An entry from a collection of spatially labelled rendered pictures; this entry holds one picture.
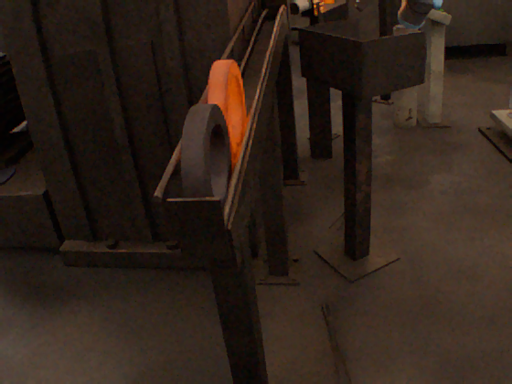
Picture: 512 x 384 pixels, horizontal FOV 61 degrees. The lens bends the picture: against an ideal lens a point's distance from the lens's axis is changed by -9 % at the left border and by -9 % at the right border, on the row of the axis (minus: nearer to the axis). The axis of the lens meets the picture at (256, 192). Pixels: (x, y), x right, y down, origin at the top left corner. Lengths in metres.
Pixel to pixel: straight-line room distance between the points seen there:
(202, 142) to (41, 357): 0.97
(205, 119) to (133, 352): 0.84
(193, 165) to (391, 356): 0.80
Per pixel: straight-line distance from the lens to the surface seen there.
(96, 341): 1.41
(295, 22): 4.53
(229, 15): 1.27
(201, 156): 0.62
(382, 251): 1.56
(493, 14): 4.08
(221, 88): 0.79
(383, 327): 1.32
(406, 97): 2.45
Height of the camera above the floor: 0.94
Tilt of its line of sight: 29 degrees down
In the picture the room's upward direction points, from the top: 7 degrees counter-clockwise
